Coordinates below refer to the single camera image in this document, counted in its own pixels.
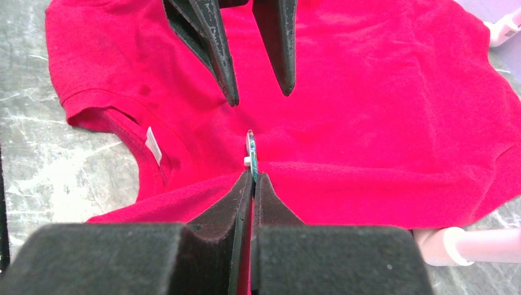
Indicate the left white PVC pole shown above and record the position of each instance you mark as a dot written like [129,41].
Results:
[504,28]

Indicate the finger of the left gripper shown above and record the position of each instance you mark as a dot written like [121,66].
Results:
[276,21]
[200,26]

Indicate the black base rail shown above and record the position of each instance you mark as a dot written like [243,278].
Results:
[5,245]

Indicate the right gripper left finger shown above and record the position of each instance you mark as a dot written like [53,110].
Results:
[208,255]

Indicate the red t-shirt garment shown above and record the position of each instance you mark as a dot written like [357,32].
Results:
[397,117]

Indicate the right white jointed PVC pole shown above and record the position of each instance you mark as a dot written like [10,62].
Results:
[454,246]

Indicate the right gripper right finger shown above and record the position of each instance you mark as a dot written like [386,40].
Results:
[290,257]

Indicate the white garment neck label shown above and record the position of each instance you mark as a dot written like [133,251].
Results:
[153,146]

